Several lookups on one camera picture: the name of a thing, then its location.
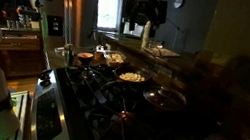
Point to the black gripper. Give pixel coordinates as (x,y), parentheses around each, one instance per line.
(142,5)

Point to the round glass pan lid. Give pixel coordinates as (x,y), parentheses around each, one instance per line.
(164,100)

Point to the pale cloth on counter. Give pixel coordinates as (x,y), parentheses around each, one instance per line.
(163,52)

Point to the black gas stove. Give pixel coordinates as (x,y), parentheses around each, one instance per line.
(92,108)

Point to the black stove knob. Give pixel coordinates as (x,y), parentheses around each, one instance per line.
(46,74)
(46,83)

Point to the white plastic bottle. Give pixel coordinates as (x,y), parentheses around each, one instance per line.
(145,36)

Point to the pale pasta pile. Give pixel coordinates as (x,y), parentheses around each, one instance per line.
(115,57)

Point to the bright window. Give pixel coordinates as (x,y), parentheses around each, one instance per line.
(108,6)

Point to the clear glass food container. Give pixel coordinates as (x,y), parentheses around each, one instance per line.
(115,59)

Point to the white chopped food in pan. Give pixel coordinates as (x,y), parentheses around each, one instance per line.
(132,77)

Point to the black frying pan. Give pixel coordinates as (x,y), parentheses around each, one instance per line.
(117,73)

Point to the small spice jar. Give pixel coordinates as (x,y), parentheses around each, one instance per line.
(98,56)

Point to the small red bowl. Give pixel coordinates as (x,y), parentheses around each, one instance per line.
(85,57)

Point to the stainless steel fridge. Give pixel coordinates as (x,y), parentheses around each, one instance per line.
(70,7)

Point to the dark glass jar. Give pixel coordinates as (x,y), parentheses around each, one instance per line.
(68,56)

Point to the wooden cabinet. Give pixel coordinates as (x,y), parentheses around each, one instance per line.
(20,50)

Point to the round wall clock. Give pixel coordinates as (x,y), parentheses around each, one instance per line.
(178,1)

